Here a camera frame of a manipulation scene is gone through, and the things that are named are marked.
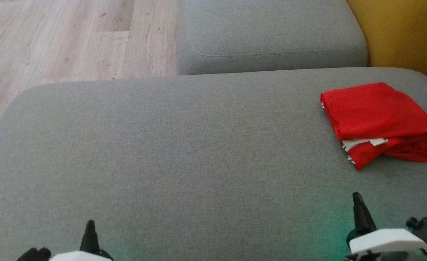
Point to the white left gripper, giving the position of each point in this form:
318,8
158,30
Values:
82,256

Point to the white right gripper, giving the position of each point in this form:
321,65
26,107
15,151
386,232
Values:
391,241

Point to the red jersey with white trim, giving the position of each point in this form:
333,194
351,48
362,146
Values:
373,108

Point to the mustard yellow cushion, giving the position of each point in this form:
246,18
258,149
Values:
405,32

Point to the small grey sofa cushion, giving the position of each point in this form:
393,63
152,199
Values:
271,32

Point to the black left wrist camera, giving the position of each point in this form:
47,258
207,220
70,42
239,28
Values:
35,254

